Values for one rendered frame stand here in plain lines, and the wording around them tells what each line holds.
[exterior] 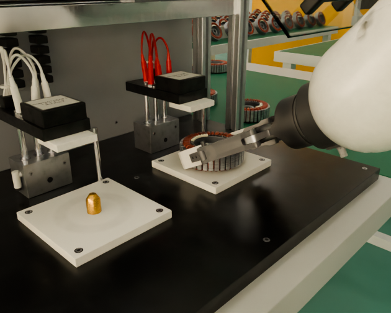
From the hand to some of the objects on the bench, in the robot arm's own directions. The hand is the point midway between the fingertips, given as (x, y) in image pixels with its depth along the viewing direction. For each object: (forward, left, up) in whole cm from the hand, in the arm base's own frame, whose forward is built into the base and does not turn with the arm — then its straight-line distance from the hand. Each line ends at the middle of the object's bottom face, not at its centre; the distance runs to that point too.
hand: (213, 148), depth 71 cm
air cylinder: (+14, -5, -4) cm, 15 cm away
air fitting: (+22, +22, -2) cm, 32 cm away
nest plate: (+8, +23, -3) cm, 24 cm away
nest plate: (0, 0, -3) cm, 3 cm away
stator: (+5, -36, -6) cm, 37 cm away
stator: (0, 0, -2) cm, 2 cm away
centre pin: (+8, +23, -2) cm, 24 cm away
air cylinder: (+22, +18, -3) cm, 28 cm away
